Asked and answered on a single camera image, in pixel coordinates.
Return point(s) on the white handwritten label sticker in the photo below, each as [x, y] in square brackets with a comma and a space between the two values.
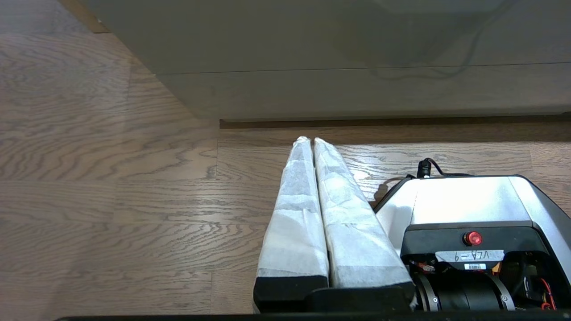
[468, 256]

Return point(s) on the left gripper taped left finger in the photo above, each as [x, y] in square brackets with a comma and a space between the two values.
[294, 223]

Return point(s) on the glossy white low cabinet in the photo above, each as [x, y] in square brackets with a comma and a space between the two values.
[357, 98]

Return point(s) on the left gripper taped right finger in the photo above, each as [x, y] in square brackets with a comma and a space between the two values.
[357, 240]

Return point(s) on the red emergency stop button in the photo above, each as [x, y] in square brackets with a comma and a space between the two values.
[473, 238]

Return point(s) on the white and black robot base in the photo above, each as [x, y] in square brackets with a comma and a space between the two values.
[468, 200]

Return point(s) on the wooden skirting board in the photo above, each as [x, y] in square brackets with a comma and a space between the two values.
[84, 15]

